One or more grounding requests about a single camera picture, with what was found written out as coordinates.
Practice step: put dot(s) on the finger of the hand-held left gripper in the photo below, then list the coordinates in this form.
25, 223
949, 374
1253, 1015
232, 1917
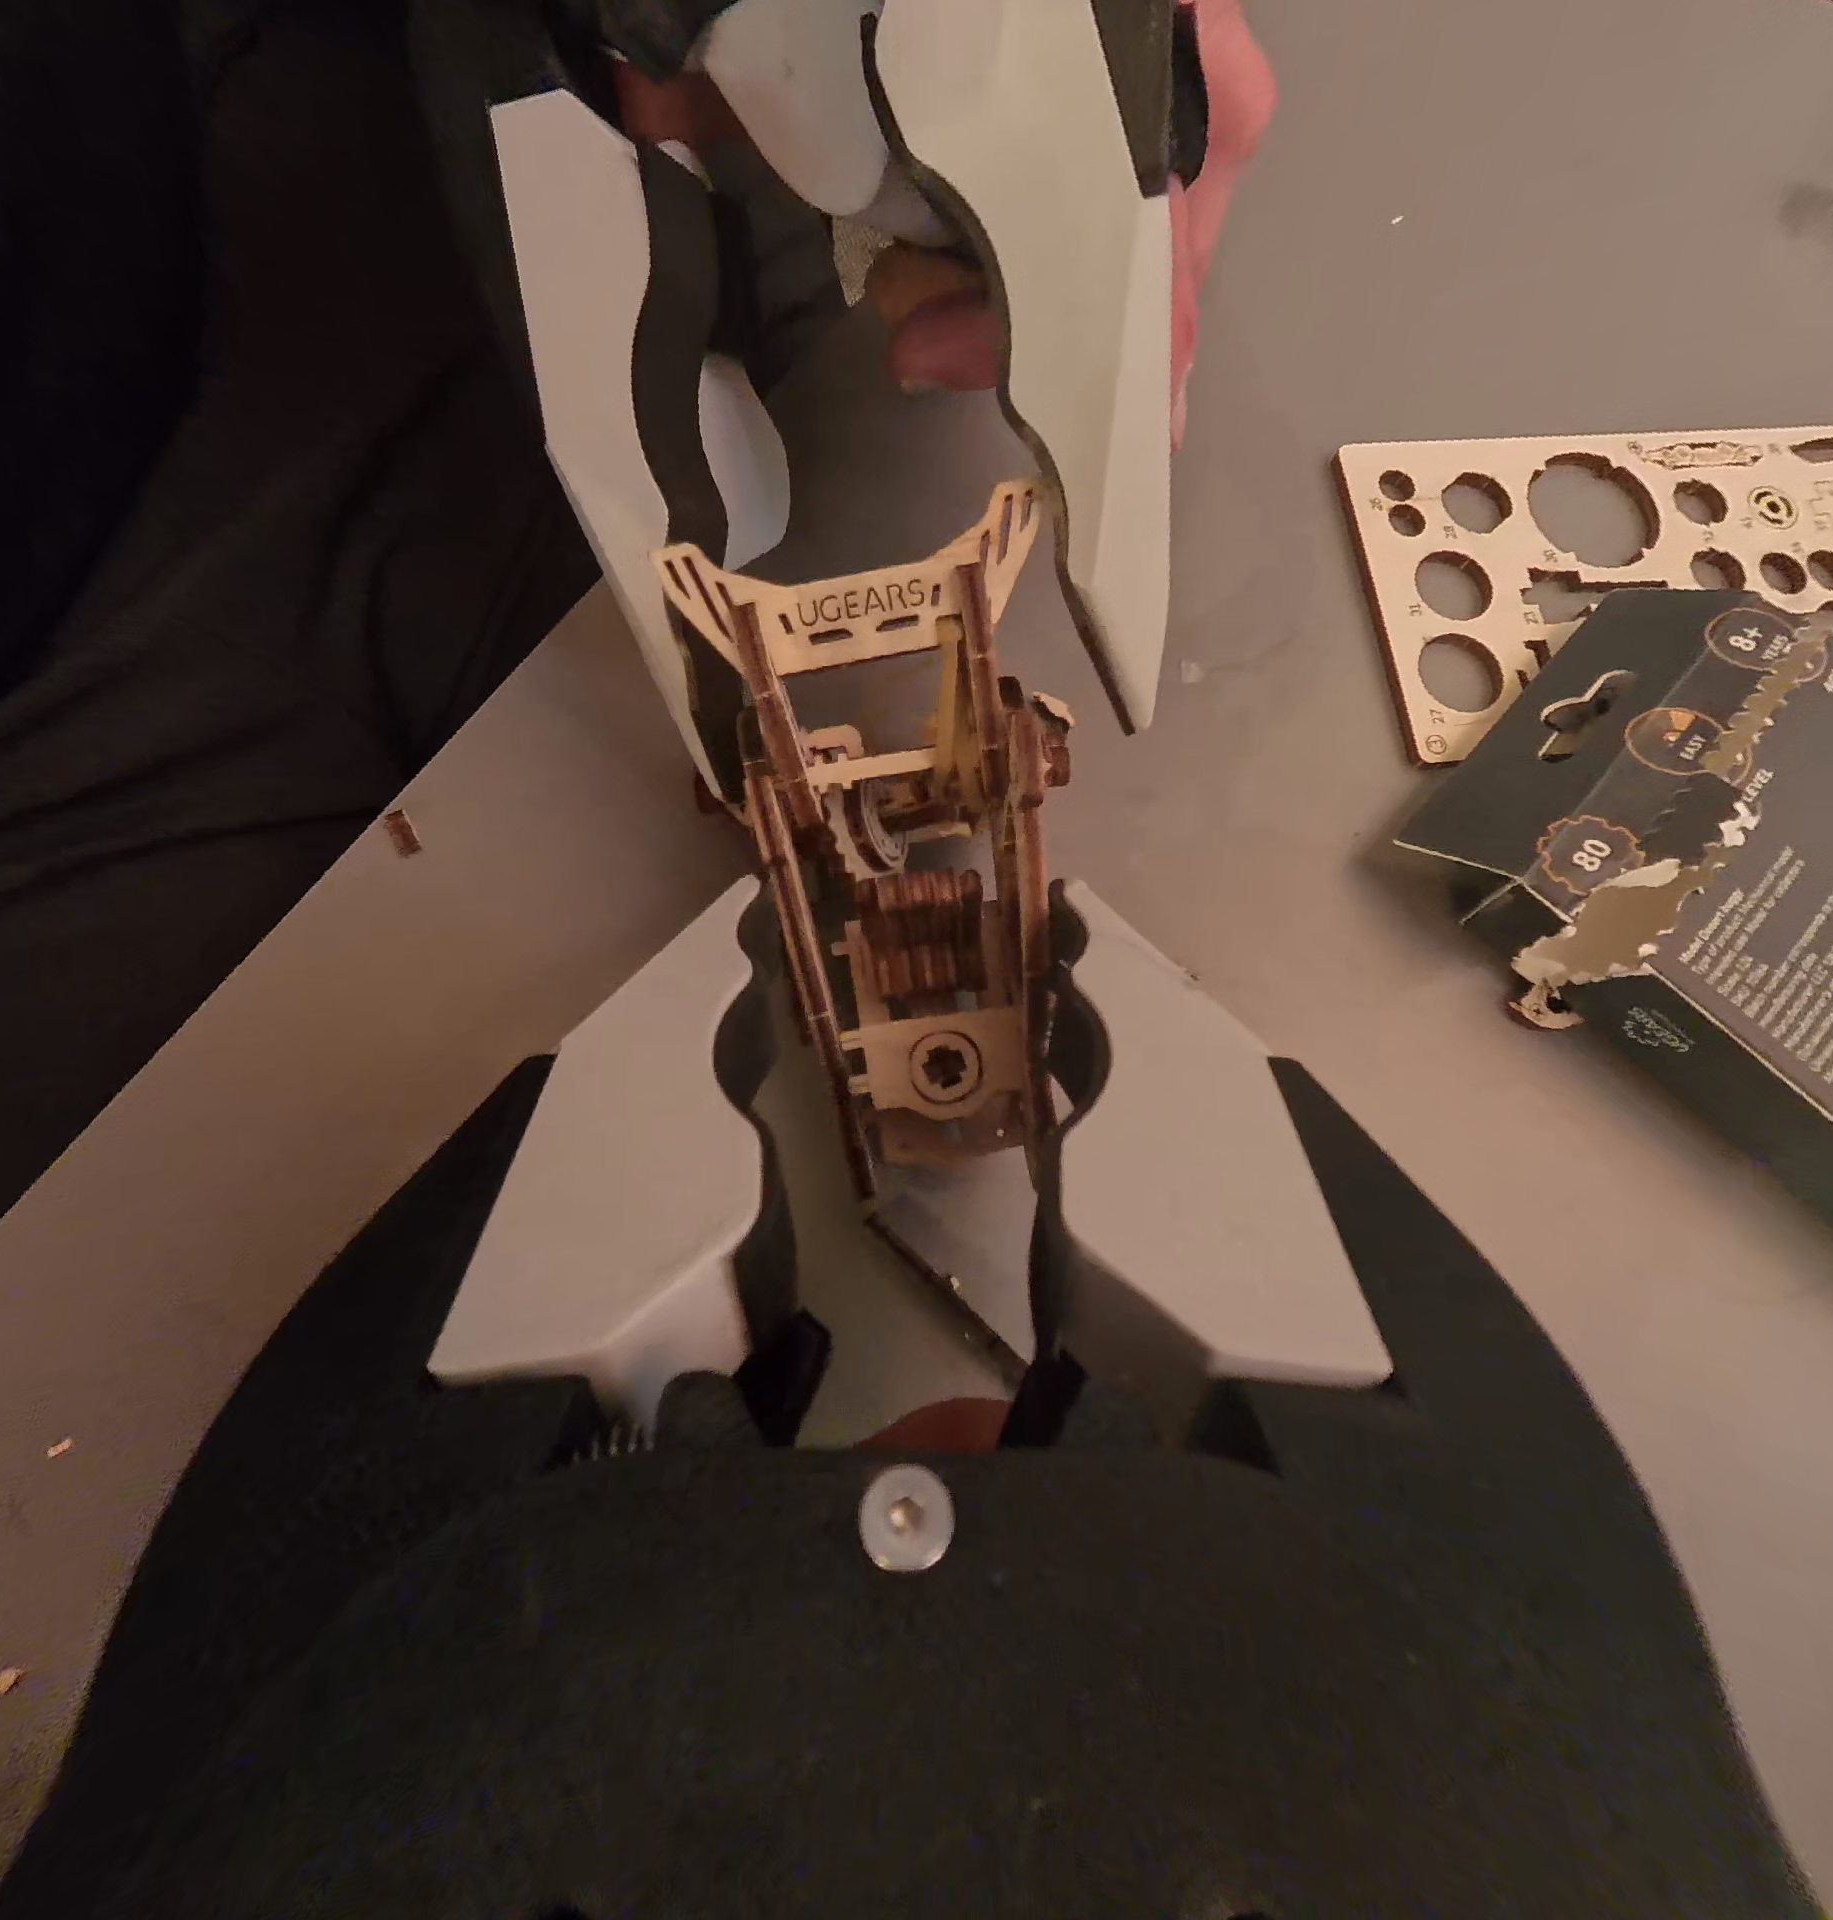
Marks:
1066, 224
579, 300

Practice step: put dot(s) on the small notched wooden piece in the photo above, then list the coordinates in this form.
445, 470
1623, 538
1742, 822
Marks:
401, 834

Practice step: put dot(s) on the wooden model frame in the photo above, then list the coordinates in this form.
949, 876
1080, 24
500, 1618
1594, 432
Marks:
887, 839

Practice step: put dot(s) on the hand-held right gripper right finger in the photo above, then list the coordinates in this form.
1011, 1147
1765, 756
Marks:
1230, 1201

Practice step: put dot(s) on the person's left hand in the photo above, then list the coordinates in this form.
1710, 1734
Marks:
1230, 151

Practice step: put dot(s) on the black model kit box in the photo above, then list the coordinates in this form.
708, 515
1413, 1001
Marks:
1680, 901

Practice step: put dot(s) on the punched wooden parts sheet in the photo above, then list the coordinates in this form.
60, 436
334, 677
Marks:
1604, 601

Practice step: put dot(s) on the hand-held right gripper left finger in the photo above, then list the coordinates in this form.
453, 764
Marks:
615, 1201

